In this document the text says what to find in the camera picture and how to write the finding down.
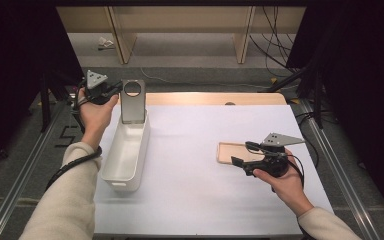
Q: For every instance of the white table cover sheet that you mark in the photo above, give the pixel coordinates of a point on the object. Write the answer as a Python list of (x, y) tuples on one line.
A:
[(186, 186)]

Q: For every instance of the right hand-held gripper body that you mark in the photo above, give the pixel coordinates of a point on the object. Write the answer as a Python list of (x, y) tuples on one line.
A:
[(273, 165)]

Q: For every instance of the person's right hand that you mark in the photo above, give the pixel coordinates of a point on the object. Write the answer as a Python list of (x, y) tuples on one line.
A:
[(290, 186)]

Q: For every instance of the aluminium floor rail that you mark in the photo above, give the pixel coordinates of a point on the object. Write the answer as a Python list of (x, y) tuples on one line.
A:
[(13, 200), (353, 200)]

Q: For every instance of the white plastic storage bin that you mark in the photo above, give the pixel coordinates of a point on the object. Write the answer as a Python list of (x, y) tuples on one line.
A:
[(126, 156)]

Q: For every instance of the black metal stand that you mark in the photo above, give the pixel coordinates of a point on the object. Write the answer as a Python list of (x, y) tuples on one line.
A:
[(318, 106), (45, 106)]

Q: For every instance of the crumpled white paper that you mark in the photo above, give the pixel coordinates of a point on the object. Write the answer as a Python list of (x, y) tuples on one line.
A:
[(105, 42)]

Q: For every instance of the light wooden table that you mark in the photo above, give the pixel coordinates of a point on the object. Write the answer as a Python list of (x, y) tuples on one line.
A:
[(196, 98)]

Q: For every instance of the beige phone case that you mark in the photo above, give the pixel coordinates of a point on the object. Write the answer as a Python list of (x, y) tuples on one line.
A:
[(226, 153)]

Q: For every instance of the light wooden shelf unit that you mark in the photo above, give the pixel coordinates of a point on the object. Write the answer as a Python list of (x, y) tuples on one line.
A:
[(180, 20)]

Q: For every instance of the black curtain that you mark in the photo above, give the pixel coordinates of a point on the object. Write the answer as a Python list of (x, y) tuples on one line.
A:
[(13, 66), (363, 83)]

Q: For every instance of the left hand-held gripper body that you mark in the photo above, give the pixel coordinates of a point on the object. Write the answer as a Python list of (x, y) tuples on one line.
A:
[(95, 93)]

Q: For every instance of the person's left hand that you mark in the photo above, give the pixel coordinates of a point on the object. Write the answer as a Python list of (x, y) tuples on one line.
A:
[(95, 120)]

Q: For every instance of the grey metal bracket stand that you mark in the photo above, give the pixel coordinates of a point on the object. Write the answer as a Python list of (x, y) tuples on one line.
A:
[(132, 110)]

